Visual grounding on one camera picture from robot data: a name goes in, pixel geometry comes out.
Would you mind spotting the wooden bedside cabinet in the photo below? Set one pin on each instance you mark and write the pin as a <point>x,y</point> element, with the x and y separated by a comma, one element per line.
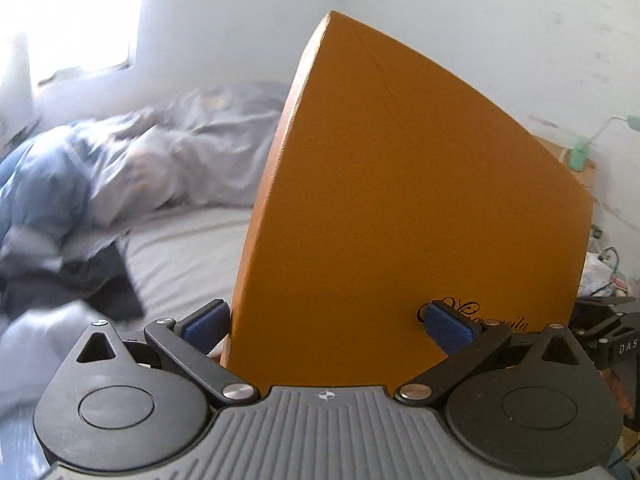
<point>575,172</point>

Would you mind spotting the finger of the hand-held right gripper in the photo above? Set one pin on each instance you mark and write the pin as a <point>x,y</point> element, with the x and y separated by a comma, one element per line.
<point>590,321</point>

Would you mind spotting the white patterned plastic bag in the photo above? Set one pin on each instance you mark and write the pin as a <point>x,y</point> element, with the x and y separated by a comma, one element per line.
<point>597,272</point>

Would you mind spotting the blue grey duvet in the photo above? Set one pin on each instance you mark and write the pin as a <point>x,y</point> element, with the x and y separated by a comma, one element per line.
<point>100,175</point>

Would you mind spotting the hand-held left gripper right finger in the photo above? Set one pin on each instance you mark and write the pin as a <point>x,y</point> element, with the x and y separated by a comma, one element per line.
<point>451,329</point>

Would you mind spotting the bright window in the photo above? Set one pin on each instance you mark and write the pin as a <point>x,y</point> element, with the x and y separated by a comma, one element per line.
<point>75,15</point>

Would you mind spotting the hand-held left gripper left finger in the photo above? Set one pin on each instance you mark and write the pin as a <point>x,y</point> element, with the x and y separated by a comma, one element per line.
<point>205,329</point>

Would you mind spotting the green desk lamp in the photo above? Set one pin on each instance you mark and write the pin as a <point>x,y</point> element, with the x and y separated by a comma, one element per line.
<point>582,152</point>

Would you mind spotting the orange cardboard box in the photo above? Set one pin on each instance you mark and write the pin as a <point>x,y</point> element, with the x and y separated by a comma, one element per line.
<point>400,210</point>

